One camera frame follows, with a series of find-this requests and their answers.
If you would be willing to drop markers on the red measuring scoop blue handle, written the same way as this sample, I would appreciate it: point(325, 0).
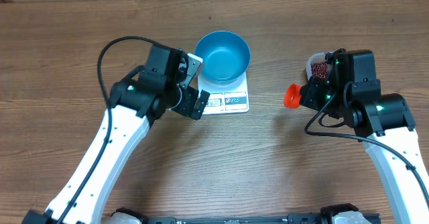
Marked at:
point(292, 97)

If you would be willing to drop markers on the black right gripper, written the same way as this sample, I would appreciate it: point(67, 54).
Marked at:
point(316, 89)

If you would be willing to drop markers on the red adzuki beans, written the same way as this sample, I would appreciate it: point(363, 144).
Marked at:
point(320, 69)

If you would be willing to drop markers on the clear plastic food container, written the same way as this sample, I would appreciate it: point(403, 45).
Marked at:
point(318, 57)

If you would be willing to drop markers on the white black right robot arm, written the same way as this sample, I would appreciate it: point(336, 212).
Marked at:
point(384, 124)

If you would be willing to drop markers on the white digital kitchen scale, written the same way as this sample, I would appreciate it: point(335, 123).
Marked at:
point(225, 99)

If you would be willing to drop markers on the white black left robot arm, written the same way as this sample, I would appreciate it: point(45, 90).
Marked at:
point(133, 105)

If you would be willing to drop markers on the blue plastic bowl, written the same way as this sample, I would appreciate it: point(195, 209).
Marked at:
point(226, 56)

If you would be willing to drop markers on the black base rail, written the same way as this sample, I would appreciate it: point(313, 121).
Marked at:
point(343, 213)

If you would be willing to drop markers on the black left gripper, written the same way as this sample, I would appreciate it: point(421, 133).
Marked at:
point(188, 109)

